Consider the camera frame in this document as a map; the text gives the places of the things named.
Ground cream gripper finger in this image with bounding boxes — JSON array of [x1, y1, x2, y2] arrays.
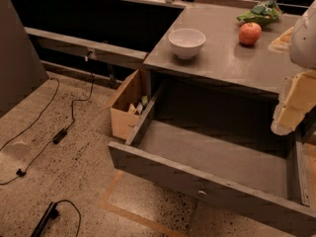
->
[[271, 70, 316, 135], [269, 28, 293, 53]]

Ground red apple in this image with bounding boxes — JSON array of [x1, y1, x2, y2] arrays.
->
[[238, 23, 262, 45]]

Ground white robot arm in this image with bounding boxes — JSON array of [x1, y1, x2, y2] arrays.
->
[[269, 1, 316, 135]]

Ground grey open top drawer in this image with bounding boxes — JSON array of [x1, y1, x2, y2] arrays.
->
[[109, 81, 316, 237]]

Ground round metal drawer knob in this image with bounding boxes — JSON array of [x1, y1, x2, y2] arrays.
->
[[197, 190, 206, 198]]

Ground green chip bag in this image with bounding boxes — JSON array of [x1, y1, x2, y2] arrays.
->
[[237, 0, 282, 26]]

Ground grey counter cabinet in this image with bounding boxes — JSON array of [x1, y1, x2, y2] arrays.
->
[[142, 2, 316, 143]]

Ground white ceramic bowl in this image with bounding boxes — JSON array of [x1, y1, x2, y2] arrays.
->
[[168, 29, 206, 59]]

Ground items inside cardboard box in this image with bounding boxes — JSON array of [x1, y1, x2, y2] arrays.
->
[[127, 96, 148, 116]]

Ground cardboard box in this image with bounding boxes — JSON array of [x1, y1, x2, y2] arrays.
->
[[110, 69, 147, 140]]

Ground black power adapter brick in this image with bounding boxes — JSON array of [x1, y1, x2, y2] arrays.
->
[[52, 128, 67, 144]]

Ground black power strip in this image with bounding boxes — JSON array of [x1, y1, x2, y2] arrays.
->
[[31, 202, 59, 237]]

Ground grey metal rail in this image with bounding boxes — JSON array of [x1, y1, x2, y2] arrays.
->
[[25, 27, 148, 70]]

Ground black cable on floor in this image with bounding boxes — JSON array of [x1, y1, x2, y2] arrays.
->
[[0, 51, 97, 187]]

